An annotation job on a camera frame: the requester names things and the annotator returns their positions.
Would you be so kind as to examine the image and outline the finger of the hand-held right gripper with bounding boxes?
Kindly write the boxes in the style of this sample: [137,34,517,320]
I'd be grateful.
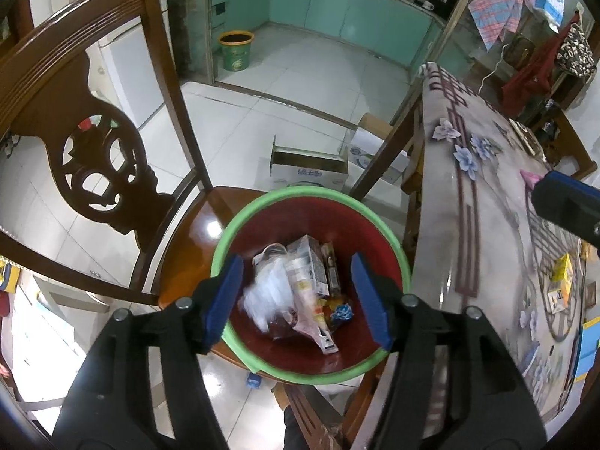
[532,171,600,237]

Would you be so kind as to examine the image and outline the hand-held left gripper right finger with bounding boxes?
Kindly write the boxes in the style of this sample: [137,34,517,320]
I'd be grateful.
[351,252,549,450]

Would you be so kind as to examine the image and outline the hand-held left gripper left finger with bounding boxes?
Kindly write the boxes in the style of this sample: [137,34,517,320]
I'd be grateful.
[51,254,245,450]

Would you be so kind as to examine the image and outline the clear plastic bottle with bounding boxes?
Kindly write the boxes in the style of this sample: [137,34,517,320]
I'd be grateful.
[241,243,301,333]

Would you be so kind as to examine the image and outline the strawberry print snack pouch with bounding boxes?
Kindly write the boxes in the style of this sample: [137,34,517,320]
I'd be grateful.
[281,286,341,354]

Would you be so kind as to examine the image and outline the white drink carton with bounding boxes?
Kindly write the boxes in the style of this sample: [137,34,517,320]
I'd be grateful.
[286,235,329,294]

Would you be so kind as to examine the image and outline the red basin with green rim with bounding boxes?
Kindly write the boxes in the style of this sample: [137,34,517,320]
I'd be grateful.
[210,185,413,387]

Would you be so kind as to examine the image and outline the pink plastic bag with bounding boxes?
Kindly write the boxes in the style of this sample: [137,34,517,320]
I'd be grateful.
[519,169,545,191]

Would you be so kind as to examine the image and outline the yellow cardboard box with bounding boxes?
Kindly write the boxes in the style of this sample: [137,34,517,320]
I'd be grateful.
[547,253,575,314]

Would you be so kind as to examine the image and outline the red hanging cloth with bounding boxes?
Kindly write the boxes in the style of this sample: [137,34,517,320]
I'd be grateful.
[501,37,563,116]

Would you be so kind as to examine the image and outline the white cardboard box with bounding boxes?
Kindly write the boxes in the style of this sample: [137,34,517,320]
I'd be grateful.
[269,135,350,193]
[349,113,410,185]

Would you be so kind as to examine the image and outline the blue yellow plastic board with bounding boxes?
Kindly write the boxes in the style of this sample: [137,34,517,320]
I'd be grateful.
[574,316,600,380]

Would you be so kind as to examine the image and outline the person's dark trouser leg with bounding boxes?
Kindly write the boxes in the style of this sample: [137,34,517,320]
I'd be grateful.
[283,405,320,450]

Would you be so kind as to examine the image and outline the letter print hanging bag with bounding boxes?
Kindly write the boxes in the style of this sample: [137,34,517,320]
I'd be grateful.
[555,23,596,78]

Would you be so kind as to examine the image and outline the dark brown appliance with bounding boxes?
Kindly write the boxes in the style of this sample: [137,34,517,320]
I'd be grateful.
[508,35,536,69]

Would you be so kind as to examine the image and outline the plaid hanging towel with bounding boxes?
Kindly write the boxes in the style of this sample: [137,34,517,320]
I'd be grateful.
[468,0,530,52]

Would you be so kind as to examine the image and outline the white refrigerator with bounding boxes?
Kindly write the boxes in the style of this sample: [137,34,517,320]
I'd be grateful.
[28,0,170,127]

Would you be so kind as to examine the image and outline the green yellow waste bin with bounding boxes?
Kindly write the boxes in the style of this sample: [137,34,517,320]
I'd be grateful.
[218,30,255,72]

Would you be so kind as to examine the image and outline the carved back wooden chair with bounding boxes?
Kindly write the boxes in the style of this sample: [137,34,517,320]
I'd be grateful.
[0,0,263,320]

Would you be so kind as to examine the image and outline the teal kitchen cabinets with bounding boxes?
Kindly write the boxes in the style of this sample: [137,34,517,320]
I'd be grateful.
[211,0,446,71]

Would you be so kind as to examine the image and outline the thin white cord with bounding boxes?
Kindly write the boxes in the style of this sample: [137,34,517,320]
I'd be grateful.
[478,42,509,95]

